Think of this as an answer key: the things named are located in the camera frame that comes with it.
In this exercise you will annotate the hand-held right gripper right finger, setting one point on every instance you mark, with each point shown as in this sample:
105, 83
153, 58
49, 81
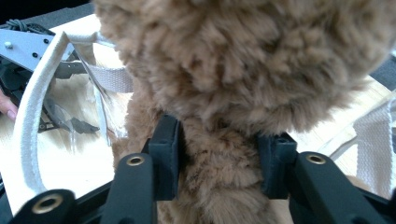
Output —
275, 161

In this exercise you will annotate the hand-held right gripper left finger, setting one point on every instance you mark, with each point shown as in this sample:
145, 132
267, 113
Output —
166, 155

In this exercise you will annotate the brown teddy bear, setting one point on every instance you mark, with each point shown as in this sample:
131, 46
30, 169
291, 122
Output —
249, 62

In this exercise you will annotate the clear plastic bag white trim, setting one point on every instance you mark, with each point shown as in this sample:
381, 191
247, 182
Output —
28, 124

